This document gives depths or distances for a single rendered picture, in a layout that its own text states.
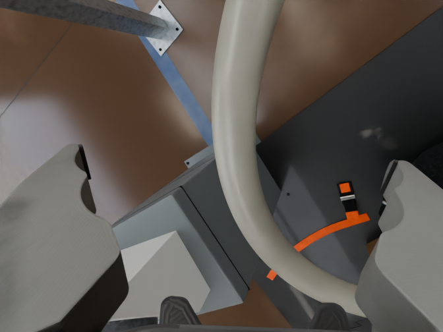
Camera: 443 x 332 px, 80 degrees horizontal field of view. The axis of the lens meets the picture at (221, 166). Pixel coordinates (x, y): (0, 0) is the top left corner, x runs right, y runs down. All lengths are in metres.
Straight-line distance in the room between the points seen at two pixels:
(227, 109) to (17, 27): 2.35
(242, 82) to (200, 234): 0.68
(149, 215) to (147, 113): 1.03
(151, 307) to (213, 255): 0.23
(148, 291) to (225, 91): 0.62
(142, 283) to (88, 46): 1.61
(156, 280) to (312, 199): 1.07
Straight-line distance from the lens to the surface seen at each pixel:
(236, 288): 0.88
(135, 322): 0.75
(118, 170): 2.07
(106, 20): 1.31
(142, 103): 1.80
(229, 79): 0.16
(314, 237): 1.70
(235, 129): 0.17
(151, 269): 0.74
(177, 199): 0.79
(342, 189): 1.55
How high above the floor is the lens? 1.45
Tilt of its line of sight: 63 degrees down
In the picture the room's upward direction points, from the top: 133 degrees counter-clockwise
